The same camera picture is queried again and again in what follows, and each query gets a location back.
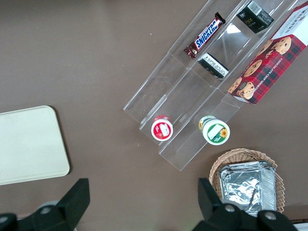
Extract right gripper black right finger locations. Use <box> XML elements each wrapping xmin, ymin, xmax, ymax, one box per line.
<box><xmin>192</xmin><ymin>178</ymin><xmax>244</xmax><ymax>231</ymax></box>

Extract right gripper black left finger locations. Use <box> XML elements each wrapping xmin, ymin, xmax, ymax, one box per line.
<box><xmin>24</xmin><ymin>178</ymin><xmax>90</xmax><ymax>231</ymax></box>

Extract light wicker basket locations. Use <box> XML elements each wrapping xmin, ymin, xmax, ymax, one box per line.
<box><xmin>208</xmin><ymin>148</ymin><xmax>285</xmax><ymax>214</ymax></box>

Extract cream rectangular serving tray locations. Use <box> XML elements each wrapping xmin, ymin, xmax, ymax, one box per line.
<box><xmin>0</xmin><ymin>105</ymin><xmax>71</xmax><ymax>186</ymax></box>

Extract stack of foil trays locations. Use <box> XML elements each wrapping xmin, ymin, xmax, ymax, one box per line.
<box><xmin>218</xmin><ymin>161</ymin><xmax>278</xmax><ymax>217</ymax></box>

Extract green lid small jar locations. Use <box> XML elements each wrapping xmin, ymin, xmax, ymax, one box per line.
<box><xmin>198</xmin><ymin>115</ymin><xmax>231</xmax><ymax>146</ymax></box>

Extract red lid small jar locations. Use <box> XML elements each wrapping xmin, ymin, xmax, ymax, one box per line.
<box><xmin>151</xmin><ymin>115</ymin><xmax>174</xmax><ymax>141</ymax></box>

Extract clear acrylic stepped display stand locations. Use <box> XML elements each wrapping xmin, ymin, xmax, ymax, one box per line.
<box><xmin>123</xmin><ymin>0</ymin><xmax>300</xmax><ymax>172</ymax></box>

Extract black box with white label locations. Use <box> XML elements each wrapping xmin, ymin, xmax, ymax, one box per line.
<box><xmin>197</xmin><ymin>52</ymin><xmax>230</xmax><ymax>80</ymax></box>

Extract red tartan cookie box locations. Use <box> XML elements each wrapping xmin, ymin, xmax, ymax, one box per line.
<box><xmin>227</xmin><ymin>2</ymin><xmax>308</xmax><ymax>105</ymax></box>

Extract Snickers chocolate bar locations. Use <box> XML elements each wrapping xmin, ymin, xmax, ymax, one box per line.
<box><xmin>183</xmin><ymin>12</ymin><xmax>227</xmax><ymax>60</ymax></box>

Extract black box with gold print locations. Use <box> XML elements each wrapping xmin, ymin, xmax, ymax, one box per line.
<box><xmin>236</xmin><ymin>0</ymin><xmax>275</xmax><ymax>34</ymax></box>

